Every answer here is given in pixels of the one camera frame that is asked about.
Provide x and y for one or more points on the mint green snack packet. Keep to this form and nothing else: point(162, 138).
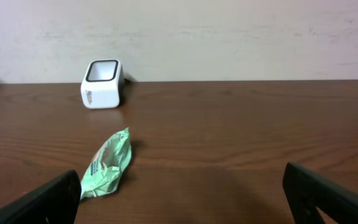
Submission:
point(107, 166)

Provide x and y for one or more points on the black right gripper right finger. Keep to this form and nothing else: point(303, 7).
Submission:
point(308, 193)

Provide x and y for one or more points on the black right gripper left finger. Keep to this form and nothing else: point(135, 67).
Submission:
point(56, 201)

